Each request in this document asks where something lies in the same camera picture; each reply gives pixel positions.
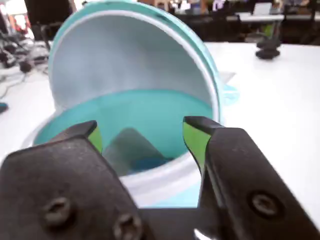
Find silver laptop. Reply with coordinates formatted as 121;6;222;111
252;2;273;16

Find tangled dark cables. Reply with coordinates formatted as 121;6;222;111
0;31;51;81

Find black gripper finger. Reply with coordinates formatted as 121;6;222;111
182;115;320;240
0;120;151;240

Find black lump-shaped object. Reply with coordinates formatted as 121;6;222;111
254;48;280;61
256;36;283;51

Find white background desk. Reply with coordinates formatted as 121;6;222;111
226;11;286;25

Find black office chair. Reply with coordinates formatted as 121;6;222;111
24;0;74;42

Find teal whale-shaped bin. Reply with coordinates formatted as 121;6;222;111
32;0;241;208

